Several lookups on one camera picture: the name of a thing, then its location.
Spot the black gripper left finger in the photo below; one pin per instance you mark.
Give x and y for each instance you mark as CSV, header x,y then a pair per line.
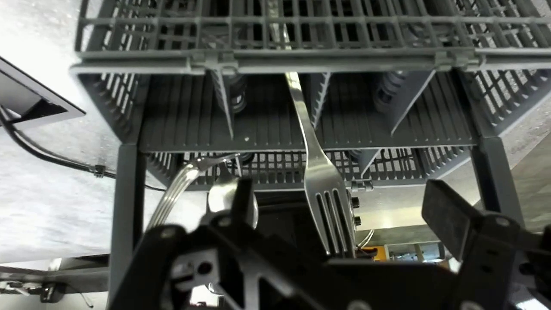
x,y
245,200

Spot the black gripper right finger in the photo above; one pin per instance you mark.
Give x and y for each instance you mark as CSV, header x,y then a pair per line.
x,y
449,215

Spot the silver metal fork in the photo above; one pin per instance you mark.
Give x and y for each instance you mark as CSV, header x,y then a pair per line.
x,y
177,186
320,172

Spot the gray plastic cutlery box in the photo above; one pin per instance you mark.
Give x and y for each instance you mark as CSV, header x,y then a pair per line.
x,y
320,57

